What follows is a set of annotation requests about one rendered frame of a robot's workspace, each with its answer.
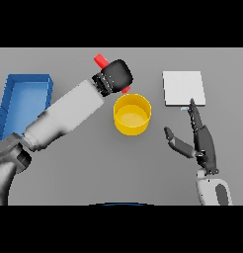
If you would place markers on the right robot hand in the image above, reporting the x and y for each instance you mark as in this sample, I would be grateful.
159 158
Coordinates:
204 141

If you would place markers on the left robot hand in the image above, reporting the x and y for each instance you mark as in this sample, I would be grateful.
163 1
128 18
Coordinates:
116 75

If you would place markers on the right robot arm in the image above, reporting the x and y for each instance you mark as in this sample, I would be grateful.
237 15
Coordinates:
210 191

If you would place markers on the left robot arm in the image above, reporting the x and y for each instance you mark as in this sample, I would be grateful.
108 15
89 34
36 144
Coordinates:
67 112

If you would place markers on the yellow bowl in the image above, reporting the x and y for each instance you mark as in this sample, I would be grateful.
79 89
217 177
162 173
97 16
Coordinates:
132 114

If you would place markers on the pale square measuring scale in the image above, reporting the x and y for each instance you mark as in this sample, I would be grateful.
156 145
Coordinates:
183 88

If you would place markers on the blue tray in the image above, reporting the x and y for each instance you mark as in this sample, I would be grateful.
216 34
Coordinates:
23 102

